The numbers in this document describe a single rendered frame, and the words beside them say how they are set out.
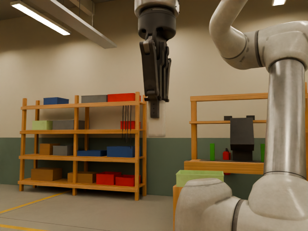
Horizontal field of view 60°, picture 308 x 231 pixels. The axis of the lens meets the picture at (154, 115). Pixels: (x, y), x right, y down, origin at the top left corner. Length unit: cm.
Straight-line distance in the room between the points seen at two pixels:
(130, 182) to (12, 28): 557
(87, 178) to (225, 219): 555
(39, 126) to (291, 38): 628
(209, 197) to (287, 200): 17
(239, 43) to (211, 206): 52
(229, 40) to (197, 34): 525
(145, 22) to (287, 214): 50
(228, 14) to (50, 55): 708
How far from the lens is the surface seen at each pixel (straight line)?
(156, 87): 48
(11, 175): 821
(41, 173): 685
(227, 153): 553
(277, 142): 77
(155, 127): 51
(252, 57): 100
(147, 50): 48
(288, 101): 83
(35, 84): 780
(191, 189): 73
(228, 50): 93
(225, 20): 78
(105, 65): 668
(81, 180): 622
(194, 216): 72
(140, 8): 54
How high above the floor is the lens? 128
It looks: 4 degrees up
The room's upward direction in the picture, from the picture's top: straight up
